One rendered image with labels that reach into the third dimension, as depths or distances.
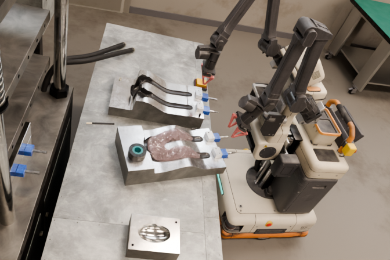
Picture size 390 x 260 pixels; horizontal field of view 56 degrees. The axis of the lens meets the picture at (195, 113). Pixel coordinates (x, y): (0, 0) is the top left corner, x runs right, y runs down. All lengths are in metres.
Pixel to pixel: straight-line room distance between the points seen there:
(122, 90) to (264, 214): 1.22
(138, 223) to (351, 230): 2.06
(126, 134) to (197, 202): 0.45
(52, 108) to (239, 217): 1.30
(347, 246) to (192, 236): 1.71
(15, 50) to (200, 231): 1.03
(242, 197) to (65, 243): 1.32
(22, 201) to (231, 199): 1.32
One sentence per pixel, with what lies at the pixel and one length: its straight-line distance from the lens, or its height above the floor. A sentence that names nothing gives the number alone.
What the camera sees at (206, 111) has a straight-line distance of 1.98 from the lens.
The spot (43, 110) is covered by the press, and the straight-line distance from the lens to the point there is 1.98.
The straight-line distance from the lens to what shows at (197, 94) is 2.04.
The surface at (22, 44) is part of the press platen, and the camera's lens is 1.53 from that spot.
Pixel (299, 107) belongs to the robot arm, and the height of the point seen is 1.23.
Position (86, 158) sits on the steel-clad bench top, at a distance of 1.76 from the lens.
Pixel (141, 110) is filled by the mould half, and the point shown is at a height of 0.87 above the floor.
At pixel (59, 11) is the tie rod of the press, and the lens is 1.75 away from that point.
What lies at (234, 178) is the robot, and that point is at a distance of 2.57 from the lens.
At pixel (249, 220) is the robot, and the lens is 2.44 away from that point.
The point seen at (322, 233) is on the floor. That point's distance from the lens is 3.03.
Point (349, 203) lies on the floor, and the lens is 3.37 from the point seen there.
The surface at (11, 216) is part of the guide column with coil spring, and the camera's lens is 1.57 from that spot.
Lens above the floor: 2.18
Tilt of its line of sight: 41 degrees down
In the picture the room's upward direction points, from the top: 21 degrees clockwise
